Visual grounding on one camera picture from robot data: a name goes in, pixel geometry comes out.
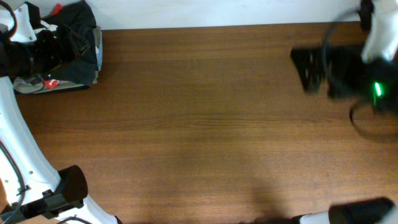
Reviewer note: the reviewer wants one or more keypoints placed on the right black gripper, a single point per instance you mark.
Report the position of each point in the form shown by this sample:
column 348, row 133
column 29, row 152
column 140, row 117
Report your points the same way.
column 345, row 55

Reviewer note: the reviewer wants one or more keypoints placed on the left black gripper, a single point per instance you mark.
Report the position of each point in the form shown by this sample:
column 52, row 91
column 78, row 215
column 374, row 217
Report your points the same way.
column 58, row 58

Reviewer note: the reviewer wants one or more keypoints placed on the dark green Nike t-shirt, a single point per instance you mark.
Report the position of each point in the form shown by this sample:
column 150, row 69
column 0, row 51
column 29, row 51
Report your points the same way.
column 79, row 17

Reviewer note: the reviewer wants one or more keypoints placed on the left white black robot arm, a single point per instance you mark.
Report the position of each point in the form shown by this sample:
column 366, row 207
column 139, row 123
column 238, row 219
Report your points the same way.
column 32, row 186

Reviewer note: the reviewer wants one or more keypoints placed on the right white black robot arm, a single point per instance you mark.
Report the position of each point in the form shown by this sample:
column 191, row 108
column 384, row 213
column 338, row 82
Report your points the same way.
column 368, row 72

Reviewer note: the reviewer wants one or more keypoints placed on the red printed t-shirt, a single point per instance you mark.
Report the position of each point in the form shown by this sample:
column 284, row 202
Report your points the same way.
column 51, row 84

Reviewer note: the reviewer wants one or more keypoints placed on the folded light blue garment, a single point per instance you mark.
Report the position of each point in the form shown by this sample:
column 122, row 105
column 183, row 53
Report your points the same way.
column 99, row 54

